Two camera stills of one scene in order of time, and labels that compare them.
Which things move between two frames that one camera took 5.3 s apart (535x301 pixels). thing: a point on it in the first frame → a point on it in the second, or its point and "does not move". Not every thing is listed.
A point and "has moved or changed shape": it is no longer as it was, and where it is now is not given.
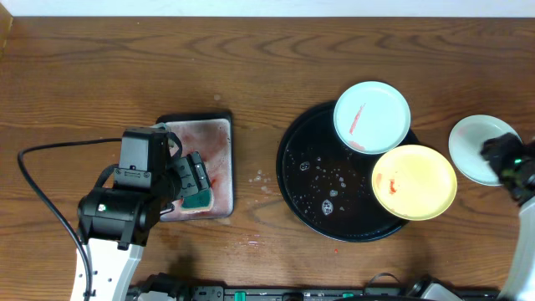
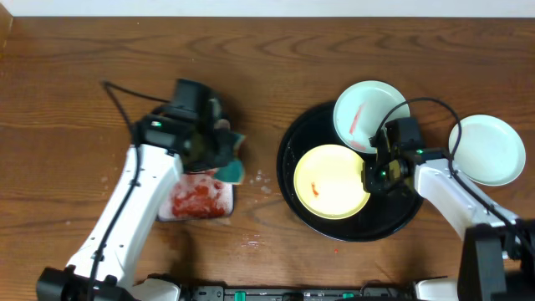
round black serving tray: [328, 185] does not move
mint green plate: [371, 117] does not move
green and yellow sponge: [202, 201] → [233, 172]
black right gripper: [497, 148] → [371, 186]
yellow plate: [414, 182] has moved or changed shape
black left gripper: [199, 171] → [223, 142]
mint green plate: [466, 138] does not move
